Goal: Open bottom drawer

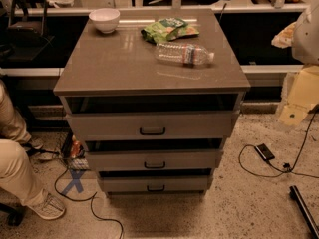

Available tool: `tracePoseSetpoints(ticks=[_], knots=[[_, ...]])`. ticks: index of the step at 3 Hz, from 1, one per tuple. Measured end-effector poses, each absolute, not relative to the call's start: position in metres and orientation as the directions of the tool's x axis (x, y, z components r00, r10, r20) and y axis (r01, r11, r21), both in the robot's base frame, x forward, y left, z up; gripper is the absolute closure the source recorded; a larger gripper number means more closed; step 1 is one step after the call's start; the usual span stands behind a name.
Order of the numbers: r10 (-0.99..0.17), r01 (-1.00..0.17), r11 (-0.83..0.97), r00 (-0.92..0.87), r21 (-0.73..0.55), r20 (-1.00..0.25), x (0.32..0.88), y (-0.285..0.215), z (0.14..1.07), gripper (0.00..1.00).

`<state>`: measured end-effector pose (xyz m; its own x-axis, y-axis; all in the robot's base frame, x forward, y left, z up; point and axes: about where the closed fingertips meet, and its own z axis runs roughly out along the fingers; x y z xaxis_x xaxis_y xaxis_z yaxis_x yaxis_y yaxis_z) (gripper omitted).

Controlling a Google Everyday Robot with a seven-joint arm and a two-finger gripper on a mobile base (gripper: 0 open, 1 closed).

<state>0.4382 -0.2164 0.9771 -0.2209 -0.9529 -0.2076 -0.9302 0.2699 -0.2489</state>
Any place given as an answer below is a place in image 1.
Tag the grey bottom drawer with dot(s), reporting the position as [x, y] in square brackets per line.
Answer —
[155, 184]

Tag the grey drawer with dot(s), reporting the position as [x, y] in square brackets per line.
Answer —
[89, 127]
[153, 160]
[155, 184]

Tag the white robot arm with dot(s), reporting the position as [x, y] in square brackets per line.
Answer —
[303, 37]

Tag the grey drawer cabinet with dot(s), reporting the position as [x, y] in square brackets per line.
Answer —
[119, 74]

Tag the grey middle drawer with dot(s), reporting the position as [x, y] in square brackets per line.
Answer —
[153, 160]

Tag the grey top drawer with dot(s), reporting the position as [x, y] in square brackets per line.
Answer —
[89, 127]

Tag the clear plastic water bottle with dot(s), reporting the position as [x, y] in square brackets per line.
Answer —
[184, 53]

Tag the green snack bag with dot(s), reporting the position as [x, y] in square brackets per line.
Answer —
[168, 29]

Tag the blue tape cross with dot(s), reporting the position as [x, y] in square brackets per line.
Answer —
[75, 182]

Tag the white bowl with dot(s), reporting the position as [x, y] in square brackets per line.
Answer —
[105, 20]

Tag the black phone on floor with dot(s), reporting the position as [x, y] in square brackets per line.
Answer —
[264, 152]

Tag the white sneaker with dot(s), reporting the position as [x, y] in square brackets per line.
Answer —
[51, 208]

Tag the person's leg beige trousers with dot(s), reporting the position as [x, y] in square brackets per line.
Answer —
[16, 173]

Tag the black bar on floor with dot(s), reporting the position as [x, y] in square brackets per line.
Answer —
[297, 197]

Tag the black chair background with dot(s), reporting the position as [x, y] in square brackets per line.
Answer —
[26, 35]

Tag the black office chair base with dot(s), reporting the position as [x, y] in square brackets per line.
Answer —
[15, 215]

